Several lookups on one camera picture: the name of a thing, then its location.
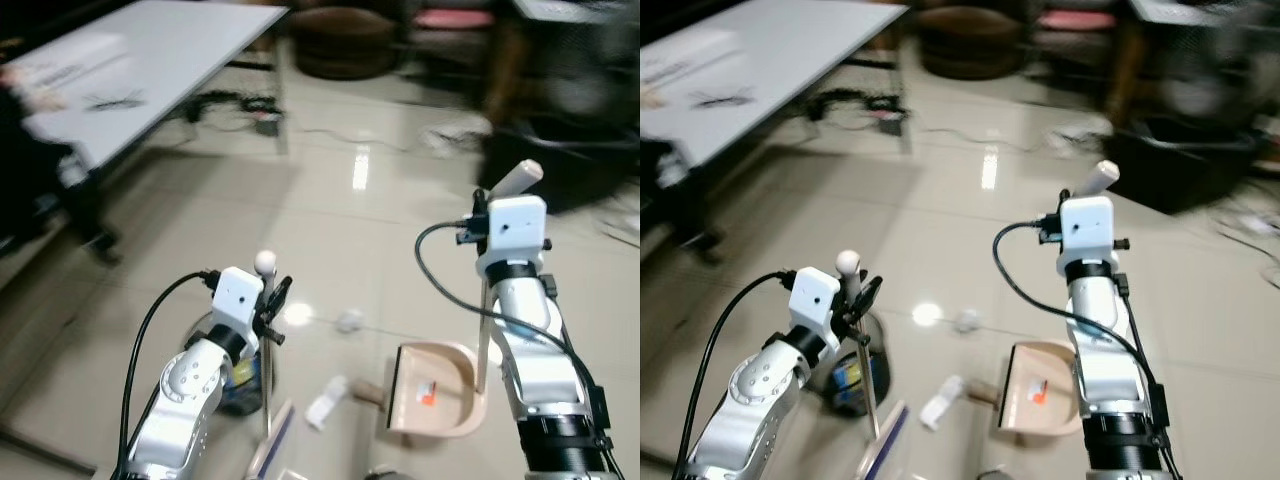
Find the crumpled white paper ball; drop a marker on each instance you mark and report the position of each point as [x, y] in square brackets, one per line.
[967, 321]
[349, 321]

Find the white paper scrap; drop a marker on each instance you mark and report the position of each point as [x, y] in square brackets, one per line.
[325, 405]
[940, 405]

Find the chair with pink seat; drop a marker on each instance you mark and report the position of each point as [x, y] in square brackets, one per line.
[455, 18]
[1075, 19]

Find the small black waste bin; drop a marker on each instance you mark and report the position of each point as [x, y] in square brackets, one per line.
[240, 395]
[850, 390]

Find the person in dark clothes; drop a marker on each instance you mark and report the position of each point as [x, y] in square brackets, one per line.
[665, 185]
[25, 160]

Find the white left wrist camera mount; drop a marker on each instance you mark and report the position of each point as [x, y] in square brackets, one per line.
[236, 300]
[814, 300]

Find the large black box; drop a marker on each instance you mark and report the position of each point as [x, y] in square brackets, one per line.
[1180, 165]
[560, 165]

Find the white rag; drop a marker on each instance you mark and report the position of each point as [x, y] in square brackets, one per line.
[455, 140]
[1078, 136]

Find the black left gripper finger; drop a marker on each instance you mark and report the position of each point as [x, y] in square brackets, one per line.
[869, 297]
[281, 297]

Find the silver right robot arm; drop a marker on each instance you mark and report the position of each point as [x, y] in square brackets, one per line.
[1100, 350]
[530, 350]

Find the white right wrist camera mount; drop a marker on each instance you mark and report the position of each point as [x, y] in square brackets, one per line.
[1088, 228]
[515, 232]

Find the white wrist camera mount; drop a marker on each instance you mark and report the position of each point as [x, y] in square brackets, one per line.
[1088, 228]
[814, 300]
[515, 232]
[236, 300]

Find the white table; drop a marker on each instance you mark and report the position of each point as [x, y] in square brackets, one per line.
[790, 50]
[180, 50]

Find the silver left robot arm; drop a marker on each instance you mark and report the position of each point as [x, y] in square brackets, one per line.
[755, 400]
[185, 400]

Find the broom with metal stick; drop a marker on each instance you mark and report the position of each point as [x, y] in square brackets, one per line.
[266, 263]
[849, 263]

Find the brown trash piece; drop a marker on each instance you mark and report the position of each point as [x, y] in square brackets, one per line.
[368, 392]
[982, 390]

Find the brown round stool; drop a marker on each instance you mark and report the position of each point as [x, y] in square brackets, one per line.
[345, 45]
[970, 45]

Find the small black tangled item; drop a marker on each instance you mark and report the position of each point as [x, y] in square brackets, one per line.
[115, 100]
[722, 99]

